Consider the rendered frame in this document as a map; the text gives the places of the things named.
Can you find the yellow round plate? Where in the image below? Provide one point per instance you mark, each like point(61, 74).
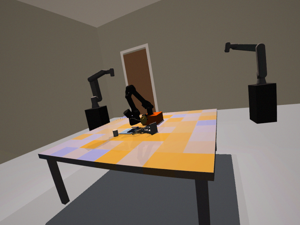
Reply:
point(143, 120)

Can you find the white dish rack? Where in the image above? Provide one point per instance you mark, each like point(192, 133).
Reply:
point(152, 129)

